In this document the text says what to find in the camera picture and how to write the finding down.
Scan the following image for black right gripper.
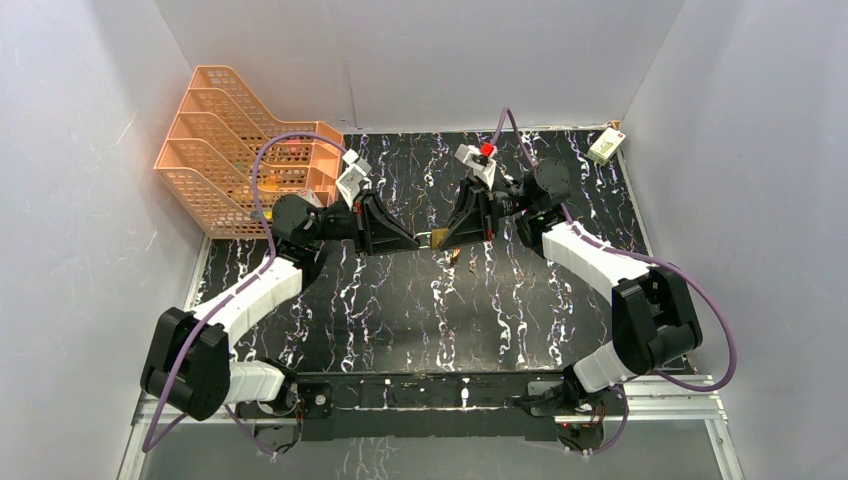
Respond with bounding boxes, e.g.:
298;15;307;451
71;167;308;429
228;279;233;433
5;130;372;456
435;176;536;250

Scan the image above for small brass padlock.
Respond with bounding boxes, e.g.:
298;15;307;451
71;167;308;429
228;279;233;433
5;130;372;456
415;228;449;251

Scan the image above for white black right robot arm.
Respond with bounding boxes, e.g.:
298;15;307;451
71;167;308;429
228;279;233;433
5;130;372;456
438;154;703;416

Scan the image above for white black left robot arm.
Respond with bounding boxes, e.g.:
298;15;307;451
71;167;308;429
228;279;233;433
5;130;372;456
140;190;421;421

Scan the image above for white red small box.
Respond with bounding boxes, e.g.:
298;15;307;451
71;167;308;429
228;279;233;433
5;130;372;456
298;189;324;208

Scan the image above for white green small box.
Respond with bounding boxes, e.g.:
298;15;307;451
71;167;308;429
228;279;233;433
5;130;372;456
587;127;626;164

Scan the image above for orange plastic file rack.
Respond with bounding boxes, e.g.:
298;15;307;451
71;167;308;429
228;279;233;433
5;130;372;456
154;65;344;239

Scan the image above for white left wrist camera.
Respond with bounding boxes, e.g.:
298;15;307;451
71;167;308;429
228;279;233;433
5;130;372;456
335;149;371;208

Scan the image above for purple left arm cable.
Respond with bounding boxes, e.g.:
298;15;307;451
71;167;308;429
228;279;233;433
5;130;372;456
141;132;352;455

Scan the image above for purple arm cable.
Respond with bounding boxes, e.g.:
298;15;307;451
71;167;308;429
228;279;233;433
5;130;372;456
141;132;352;455
490;107;739;458

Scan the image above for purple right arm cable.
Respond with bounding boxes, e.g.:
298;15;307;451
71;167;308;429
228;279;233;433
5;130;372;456
490;107;739;458

